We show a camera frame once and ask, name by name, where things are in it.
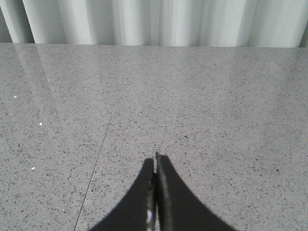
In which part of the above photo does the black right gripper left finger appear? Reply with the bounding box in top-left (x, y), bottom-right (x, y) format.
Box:
top-left (91, 158), bottom-right (156, 231)

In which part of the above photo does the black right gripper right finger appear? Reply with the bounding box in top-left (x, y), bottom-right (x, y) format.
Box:
top-left (156, 154), bottom-right (234, 231)

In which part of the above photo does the white pleated curtain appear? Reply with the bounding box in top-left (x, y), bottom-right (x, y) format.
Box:
top-left (0, 0), bottom-right (308, 48)

